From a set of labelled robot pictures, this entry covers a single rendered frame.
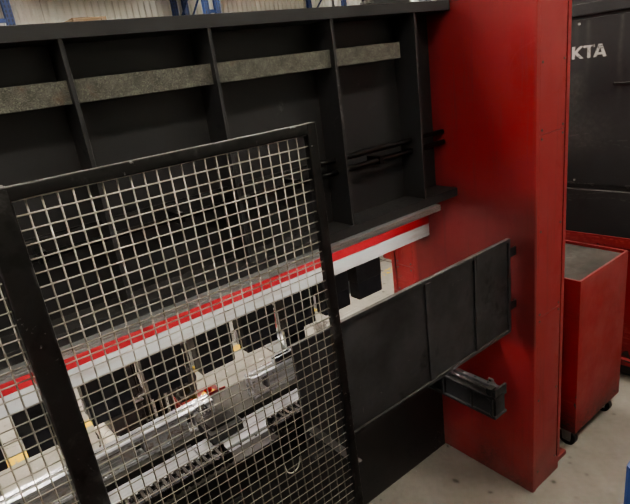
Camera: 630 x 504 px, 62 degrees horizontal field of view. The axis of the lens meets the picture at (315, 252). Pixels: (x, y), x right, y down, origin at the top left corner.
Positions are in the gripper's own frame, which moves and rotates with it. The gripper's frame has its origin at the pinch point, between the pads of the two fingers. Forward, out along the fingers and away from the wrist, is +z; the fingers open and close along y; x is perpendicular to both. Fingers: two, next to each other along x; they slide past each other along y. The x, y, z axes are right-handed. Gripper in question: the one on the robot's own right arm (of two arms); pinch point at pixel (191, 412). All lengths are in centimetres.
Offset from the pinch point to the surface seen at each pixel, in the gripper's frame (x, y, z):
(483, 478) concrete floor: 123, 38, 86
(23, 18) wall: 57, -552, -406
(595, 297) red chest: 188, 77, 7
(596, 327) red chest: 191, 72, 25
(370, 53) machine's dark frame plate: 86, 78, -124
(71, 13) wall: 120, -562, -412
